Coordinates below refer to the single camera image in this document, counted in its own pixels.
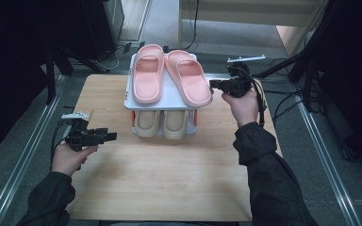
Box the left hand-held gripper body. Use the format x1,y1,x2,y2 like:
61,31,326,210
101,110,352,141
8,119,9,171
60,111,108,153

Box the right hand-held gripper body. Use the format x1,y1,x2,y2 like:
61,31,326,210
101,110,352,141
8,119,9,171
222,54,267,99

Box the pink slide slipper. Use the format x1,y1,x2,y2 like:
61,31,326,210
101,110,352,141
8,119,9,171
132,43,166,105
164,49,214,108

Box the cream perforated clog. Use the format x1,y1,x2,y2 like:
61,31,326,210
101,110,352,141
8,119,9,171
132,109,162,138
161,109,190,141

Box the white two-tier shoe rack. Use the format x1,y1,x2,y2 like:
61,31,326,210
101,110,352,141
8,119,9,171
123,52,203,137

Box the person's left hand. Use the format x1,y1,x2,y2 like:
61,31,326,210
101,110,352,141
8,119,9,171
50,142,100,178

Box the person's right hand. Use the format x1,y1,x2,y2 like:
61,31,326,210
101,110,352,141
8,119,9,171
221,89,260,128

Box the black tripod stand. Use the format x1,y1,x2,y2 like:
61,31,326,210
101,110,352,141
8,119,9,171
252,0,331,113
43,43,111,105

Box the light wooden furniture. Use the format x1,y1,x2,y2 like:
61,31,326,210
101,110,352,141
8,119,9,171
177,0,328,58

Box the dark cabinet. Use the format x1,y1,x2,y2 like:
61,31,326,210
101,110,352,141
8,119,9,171
84,0,125,61

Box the right hand-held gripper black cable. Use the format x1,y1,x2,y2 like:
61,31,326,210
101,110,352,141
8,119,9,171
237,66,268,128

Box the black floor cables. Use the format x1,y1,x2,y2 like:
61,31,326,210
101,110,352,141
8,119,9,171
263,57,323,123

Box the metal floor rail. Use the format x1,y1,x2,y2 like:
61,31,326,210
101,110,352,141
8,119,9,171
0,74,69,226
294,93,362,226

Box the black hanging cable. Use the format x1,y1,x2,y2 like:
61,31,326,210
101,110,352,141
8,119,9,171
182,0,201,52

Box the white floor cable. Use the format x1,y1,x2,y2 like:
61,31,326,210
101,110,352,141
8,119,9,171
94,46,121,72

